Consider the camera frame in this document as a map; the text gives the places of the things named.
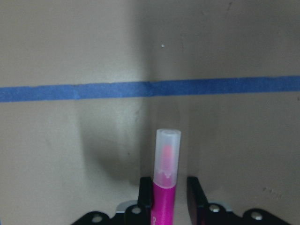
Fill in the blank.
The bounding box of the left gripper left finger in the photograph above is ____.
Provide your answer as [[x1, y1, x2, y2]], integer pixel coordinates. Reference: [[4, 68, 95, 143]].
[[137, 177, 153, 225]]

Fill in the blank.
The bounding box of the pink highlighter pen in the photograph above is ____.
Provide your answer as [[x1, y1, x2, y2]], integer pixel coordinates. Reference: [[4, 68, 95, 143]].
[[150, 128, 181, 225]]

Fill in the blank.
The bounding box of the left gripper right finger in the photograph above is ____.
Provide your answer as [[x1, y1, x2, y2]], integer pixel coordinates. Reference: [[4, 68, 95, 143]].
[[187, 176, 208, 225]]

